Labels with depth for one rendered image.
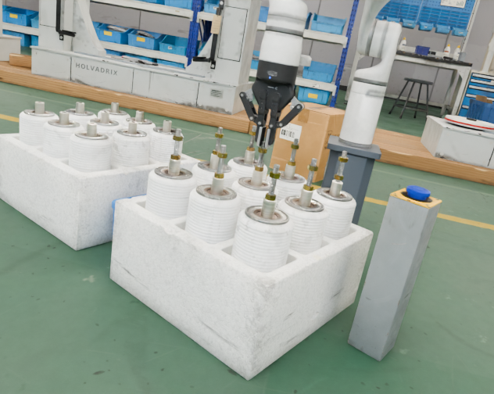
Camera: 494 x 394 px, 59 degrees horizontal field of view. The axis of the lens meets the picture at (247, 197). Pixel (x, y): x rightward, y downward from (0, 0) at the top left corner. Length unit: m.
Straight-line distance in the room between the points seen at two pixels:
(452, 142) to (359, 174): 1.62
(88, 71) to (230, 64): 0.96
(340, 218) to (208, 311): 0.32
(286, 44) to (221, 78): 2.11
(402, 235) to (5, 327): 0.69
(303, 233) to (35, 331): 0.49
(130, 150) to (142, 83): 1.91
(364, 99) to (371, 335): 0.63
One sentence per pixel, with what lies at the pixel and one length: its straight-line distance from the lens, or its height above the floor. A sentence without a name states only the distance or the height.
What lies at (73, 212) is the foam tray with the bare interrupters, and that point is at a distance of 1.08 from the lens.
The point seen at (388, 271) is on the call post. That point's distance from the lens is 0.84.
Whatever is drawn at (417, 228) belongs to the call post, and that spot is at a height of 0.27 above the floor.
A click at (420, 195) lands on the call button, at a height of 0.32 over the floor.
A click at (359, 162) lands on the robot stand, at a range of 1.25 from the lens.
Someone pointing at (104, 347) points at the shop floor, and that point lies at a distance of 0.82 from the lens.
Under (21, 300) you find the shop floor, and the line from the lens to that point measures 0.94.
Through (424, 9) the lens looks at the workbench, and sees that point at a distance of 6.79.
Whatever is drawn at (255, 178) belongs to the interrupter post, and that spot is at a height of 0.27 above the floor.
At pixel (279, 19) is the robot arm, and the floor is 0.56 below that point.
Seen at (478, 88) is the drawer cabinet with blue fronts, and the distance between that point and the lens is 6.25.
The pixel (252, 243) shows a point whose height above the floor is 0.22.
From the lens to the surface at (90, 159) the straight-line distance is 1.08.
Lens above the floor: 0.51
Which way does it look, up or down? 19 degrees down
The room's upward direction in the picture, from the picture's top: 10 degrees clockwise
